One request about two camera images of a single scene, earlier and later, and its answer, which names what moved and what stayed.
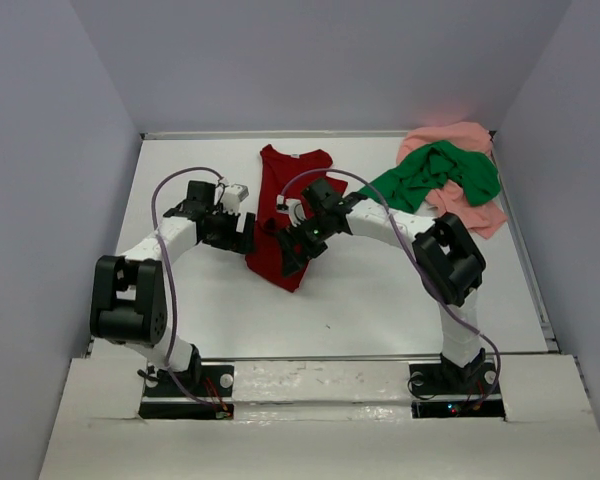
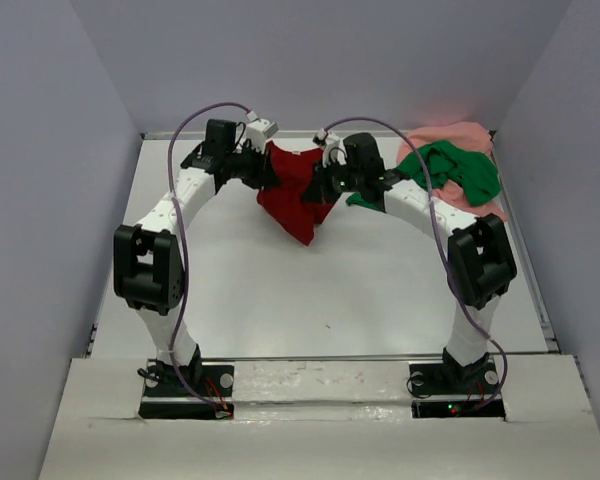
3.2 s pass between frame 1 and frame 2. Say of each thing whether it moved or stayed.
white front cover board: stayed
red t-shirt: moved
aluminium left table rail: stayed
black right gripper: moved
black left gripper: moved
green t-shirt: stayed
